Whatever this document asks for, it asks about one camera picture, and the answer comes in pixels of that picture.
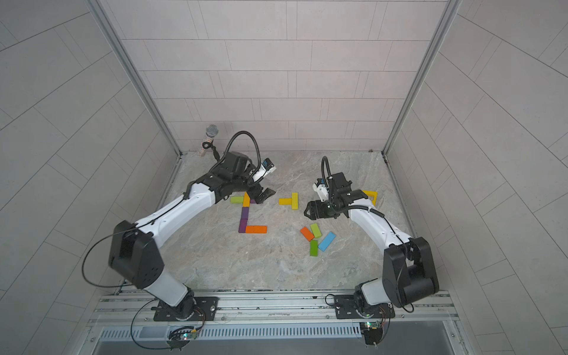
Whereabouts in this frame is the yellow long block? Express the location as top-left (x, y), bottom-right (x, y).
top-left (291, 192), bottom-right (299, 210)

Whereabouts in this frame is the red-orange block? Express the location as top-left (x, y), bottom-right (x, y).
top-left (300, 227), bottom-right (314, 241)

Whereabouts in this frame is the amber long block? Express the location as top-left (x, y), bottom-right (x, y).
top-left (243, 192), bottom-right (251, 208)

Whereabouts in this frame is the light blue block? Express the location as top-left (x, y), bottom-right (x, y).
top-left (318, 232), bottom-right (336, 251)

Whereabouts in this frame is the orange long block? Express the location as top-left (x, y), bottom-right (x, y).
top-left (245, 226), bottom-right (268, 234)

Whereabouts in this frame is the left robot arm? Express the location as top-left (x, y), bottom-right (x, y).
top-left (109, 152), bottom-right (275, 320)

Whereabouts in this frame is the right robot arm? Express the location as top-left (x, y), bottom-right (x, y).
top-left (304, 172), bottom-right (439, 315)

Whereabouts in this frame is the microphone on black stand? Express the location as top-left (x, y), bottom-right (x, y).
top-left (198, 124), bottom-right (220, 162)

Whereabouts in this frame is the right circuit board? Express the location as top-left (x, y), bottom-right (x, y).
top-left (359, 322), bottom-right (384, 348)

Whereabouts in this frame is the circuit board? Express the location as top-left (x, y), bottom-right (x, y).
top-left (359, 322), bottom-right (384, 348)
top-left (167, 326), bottom-right (200, 349)

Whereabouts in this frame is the left circuit board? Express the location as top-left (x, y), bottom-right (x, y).
top-left (167, 326), bottom-right (200, 349)

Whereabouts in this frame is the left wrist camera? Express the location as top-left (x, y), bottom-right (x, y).
top-left (253, 158), bottom-right (275, 181)

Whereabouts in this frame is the yellow triangle frame piece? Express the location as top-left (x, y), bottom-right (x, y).
top-left (363, 190), bottom-right (378, 206)

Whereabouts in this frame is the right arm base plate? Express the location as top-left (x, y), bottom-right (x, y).
top-left (325, 294), bottom-right (396, 321)

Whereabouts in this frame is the aluminium rail frame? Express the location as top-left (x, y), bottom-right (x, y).
top-left (84, 290), bottom-right (459, 348)

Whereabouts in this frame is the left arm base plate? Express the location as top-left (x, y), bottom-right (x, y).
top-left (152, 297), bottom-right (219, 322)

